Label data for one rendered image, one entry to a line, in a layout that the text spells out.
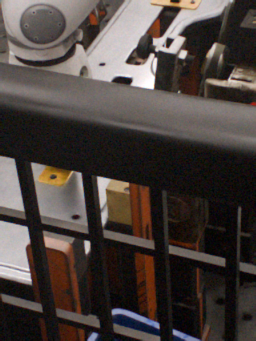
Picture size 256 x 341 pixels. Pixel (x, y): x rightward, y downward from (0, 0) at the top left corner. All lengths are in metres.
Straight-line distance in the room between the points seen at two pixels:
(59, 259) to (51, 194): 0.36
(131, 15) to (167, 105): 1.18
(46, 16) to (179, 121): 0.62
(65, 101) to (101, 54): 1.08
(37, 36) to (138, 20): 0.56
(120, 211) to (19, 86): 0.72
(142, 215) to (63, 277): 0.24
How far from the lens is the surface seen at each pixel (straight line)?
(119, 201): 0.97
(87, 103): 0.26
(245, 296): 1.33
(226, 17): 1.26
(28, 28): 0.87
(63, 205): 1.05
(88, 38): 1.47
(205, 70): 1.13
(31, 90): 0.27
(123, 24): 1.41
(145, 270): 1.01
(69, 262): 0.72
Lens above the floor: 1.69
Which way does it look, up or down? 39 degrees down
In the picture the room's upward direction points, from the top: 5 degrees counter-clockwise
